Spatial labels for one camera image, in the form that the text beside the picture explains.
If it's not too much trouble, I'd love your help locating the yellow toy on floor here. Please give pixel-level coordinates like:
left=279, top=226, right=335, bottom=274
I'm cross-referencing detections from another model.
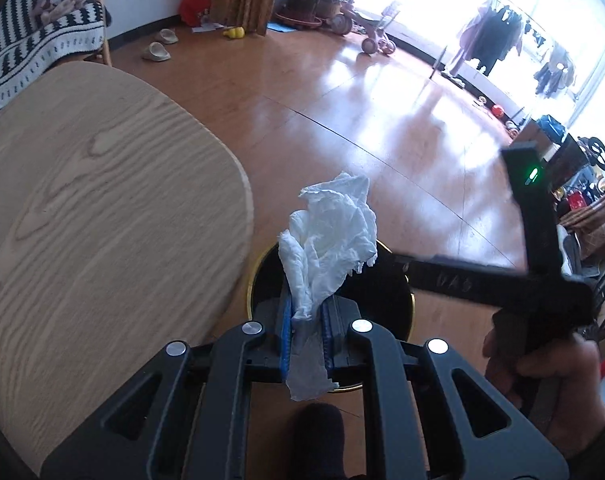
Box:
left=223, top=26, right=246, bottom=40

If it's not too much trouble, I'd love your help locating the clothes drying rack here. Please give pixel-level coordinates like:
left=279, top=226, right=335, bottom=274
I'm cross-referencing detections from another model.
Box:
left=443, top=0, right=577, bottom=99

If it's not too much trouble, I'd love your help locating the beige slipper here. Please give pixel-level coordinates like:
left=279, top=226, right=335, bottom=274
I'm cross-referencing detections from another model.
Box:
left=156, top=28, right=179, bottom=44
left=142, top=41, right=171, bottom=63

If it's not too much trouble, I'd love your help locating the beige slipper near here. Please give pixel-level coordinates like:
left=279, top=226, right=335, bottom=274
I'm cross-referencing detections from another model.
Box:
left=142, top=41, right=171, bottom=63

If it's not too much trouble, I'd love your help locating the black bin gold rim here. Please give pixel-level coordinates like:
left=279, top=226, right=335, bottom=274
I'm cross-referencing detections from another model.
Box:
left=246, top=243, right=415, bottom=393

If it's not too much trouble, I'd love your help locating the black white striped blanket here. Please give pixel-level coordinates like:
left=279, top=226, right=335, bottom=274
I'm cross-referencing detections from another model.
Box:
left=0, top=0, right=105, bottom=109

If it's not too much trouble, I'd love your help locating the red bag on floor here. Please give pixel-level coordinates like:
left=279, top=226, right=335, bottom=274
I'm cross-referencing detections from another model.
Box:
left=179, top=0, right=211, bottom=27

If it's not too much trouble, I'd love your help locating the pink children's tricycle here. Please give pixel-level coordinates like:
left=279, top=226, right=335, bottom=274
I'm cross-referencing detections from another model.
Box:
left=329, top=3, right=400, bottom=56

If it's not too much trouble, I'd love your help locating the person's right hand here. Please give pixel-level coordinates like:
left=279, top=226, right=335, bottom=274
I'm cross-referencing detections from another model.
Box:
left=482, top=309, right=605, bottom=458

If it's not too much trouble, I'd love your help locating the white tissue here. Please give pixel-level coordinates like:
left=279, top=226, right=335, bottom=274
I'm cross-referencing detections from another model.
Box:
left=278, top=172, right=377, bottom=402

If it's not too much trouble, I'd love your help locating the beige slipper far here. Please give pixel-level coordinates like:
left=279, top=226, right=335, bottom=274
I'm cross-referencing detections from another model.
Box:
left=156, top=28, right=179, bottom=44

